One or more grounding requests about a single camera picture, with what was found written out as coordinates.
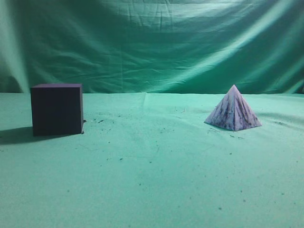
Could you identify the white purple marbled square pyramid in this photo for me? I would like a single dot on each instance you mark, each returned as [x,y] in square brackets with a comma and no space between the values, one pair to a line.
[233,113]

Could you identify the dark purple cube block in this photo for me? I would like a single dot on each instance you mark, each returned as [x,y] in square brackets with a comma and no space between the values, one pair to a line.
[57,109]

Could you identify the green table cloth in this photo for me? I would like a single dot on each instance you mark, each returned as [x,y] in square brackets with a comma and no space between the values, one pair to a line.
[150,161]

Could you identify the green backdrop cloth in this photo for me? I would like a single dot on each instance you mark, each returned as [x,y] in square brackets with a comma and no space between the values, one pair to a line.
[153,46]

